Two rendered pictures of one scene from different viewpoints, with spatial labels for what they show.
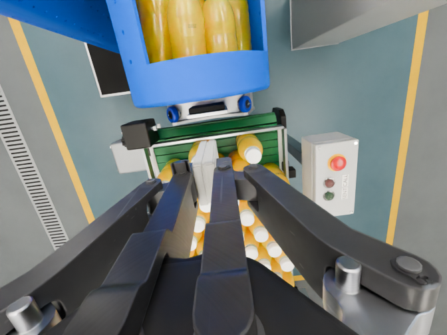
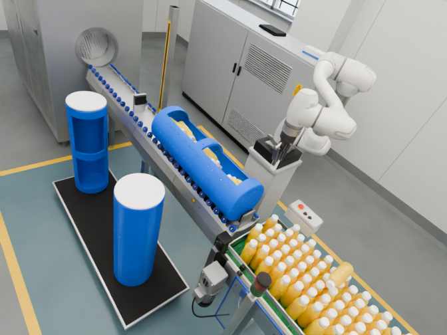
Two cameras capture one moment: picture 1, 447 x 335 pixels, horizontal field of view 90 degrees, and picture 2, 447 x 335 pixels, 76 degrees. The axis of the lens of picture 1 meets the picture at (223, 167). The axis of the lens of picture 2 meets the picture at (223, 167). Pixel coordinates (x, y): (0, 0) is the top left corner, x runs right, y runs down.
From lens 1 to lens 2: 1.43 m
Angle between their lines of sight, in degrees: 65
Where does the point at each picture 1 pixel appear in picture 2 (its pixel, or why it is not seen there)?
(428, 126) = (343, 250)
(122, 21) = (225, 181)
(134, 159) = (219, 272)
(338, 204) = (315, 219)
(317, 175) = (299, 213)
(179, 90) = (249, 186)
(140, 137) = (227, 236)
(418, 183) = (380, 285)
